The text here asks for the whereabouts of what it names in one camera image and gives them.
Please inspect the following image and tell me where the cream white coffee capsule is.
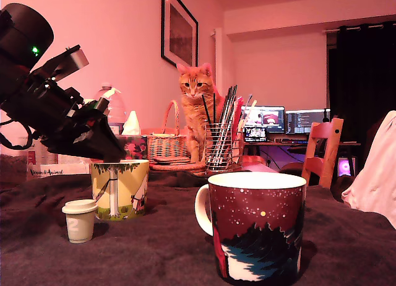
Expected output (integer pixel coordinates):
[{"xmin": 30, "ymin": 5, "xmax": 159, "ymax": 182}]
[{"xmin": 61, "ymin": 199, "xmax": 98, "ymax": 244}]

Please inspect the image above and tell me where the glass jar of coffee beans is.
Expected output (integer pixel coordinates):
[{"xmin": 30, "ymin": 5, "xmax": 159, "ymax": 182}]
[{"xmin": 0, "ymin": 143, "xmax": 32, "ymax": 189}]

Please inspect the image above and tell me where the large clear water bottle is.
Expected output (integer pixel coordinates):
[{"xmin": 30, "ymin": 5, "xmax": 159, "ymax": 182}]
[{"xmin": 92, "ymin": 82, "xmax": 127, "ymax": 136}]

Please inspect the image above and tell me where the white printed cardboard tray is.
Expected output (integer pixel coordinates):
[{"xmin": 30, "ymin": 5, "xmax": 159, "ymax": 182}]
[{"xmin": 27, "ymin": 162, "xmax": 92, "ymax": 181}]

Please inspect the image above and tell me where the white paper tissue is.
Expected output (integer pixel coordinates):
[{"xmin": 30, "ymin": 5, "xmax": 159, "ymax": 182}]
[{"xmin": 121, "ymin": 110, "xmax": 142, "ymax": 136}]

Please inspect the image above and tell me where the floral tissue box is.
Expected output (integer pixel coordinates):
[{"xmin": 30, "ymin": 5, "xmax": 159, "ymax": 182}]
[{"xmin": 116, "ymin": 134, "xmax": 149, "ymax": 160}]

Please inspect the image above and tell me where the yellow hammock print mug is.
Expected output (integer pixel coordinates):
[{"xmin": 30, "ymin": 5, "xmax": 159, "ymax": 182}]
[{"xmin": 90, "ymin": 158, "xmax": 150, "ymax": 221}]

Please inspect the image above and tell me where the small cork coaster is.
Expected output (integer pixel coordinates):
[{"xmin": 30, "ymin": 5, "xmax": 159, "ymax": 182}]
[
  {"xmin": 153, "ymin": 159, "xmax": 191, "ymax": 165},
  {"xmin": 153, "ymin": 155, "xmax": 191, "ymax": 161}
]

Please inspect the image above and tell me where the orange tabby cat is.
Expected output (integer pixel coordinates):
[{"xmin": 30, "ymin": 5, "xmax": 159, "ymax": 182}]
[{"xmin": 176, "ymin": 62, "xmax": 226, "ymax": 163}]

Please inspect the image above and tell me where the round cork trivet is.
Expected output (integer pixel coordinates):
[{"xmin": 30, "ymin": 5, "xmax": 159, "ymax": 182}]
[{"xmin": 149, "ymin": 162, "xmax": 207, "ymax": 169}]

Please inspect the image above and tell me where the black framed picture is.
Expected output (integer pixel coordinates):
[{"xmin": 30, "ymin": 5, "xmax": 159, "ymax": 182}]
[{"xmin": 160, "ymin": 0, "xmax": 199, "ymax": 69}]

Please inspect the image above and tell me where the dark brown knitted cloth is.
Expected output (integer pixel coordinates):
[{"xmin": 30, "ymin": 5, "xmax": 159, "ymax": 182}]
[{"xmin": 0, "ymin": 170, "xmax": 396, "ymax": 286}]

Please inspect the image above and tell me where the striped metal straw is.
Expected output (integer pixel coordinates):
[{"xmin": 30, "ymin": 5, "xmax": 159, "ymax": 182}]
[
  {"xmin": 220, "ymin": 84, "xmax": 239, "ymax": 168},
  {"xmin": 216, "ymin": 86, "xmax": 233, "ymax": 165}
]

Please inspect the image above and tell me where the pink utensil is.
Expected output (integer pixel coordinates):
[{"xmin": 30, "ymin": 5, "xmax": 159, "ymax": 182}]
[{"xmin": 232, "ymin": 96, "xmax": 246, "ymax": 135}]

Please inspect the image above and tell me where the pale flat stick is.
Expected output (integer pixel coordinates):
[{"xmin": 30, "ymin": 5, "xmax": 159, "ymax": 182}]
[{"xmin": 239, "ymin": 100, "xmax": 258, "ymax": 126}]

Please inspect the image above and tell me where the small laptop screen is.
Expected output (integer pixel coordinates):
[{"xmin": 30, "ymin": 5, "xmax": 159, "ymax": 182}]
[{"xmin": 244, "ymin": 127, "xmax": 267, "ymax": 143}]

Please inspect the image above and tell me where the wide computer monitor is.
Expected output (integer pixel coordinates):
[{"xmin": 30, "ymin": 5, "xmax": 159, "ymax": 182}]
[{"xmin": 242, "ymin": 105, "xmax": 286, "ymax": 134}]

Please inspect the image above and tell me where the wooden desk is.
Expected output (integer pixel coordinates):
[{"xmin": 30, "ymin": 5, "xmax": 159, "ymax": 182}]
[{"xmin": 243, "ymin": 139, "xmax": 362, "ymax": 175}]

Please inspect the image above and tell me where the dark starry night mug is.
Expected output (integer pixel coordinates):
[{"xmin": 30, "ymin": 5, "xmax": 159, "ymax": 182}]
[{"xmin": 194, "ymin": 171, "xmax": 308, "ymax": 286}]

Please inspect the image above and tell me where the computer monitor with code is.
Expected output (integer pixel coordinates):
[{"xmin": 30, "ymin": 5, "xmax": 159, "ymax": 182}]
[{"xmin": 285, "ymin": 109, "xmax": 331, "ymax": 134}]

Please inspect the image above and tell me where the wooden chair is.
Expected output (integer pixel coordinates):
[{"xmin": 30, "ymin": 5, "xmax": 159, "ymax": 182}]
[{"xmin": 301, "ymin": 118, "xmax": 345, "ymax": 189}]

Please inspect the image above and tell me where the computer case with glowing fan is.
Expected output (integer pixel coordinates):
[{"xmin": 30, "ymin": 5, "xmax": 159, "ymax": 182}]
[{"xmin": 337, "ymin": 157, "xmax": 356, "ymax": 178}]

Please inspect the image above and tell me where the dark curtain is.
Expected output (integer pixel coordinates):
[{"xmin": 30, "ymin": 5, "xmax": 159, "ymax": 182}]
[{"xmin": 328, "ymin": 21, "xmax": 396, "ymax": 175}]

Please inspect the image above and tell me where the pale pink fabric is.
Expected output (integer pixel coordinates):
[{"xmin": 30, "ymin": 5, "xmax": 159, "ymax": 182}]
[{"xmin": 342, "ymin": 110, "xmax": 396, "ymax": 230}]

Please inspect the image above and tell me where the pale grey camera box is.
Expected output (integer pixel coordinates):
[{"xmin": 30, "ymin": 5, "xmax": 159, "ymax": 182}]
[{"xmin": 30, "ymin": 44, "xmax": 90, "ymax": 82}]

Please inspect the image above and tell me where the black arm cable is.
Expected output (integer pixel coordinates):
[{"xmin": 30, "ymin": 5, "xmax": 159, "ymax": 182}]
[{"xmin": 0, "ymin": 118, "xmax": 35, "ymax": 150}]

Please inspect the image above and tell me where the wicker basket with handle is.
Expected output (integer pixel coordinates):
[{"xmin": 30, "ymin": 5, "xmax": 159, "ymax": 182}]
[{"xmin": 140, "ymin": 100, "xmax": 189, "ymax": 160}]

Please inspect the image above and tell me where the chrome wire utensil rack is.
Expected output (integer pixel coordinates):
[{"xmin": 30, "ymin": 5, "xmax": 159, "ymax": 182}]
[{"xmin": 204, "ymin": 121, "xmax": 244, "ymax": 171}]

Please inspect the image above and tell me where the white wall pipe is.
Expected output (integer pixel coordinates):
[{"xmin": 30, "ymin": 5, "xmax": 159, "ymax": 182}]
[{"xmin": 211, "ymin": 27, "xmax": 223, "ymax": 97}]

